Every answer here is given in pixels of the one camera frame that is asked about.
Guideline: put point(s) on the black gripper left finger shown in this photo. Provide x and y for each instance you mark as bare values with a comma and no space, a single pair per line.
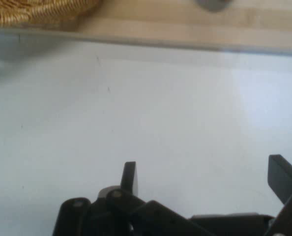
126,214

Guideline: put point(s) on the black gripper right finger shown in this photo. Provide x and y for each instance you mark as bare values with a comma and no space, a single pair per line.
283,177

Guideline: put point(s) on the bamboo cutting board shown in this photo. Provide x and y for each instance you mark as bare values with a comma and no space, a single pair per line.
160,24

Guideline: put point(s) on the woven wicker basket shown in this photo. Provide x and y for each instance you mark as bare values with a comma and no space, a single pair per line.
25,11

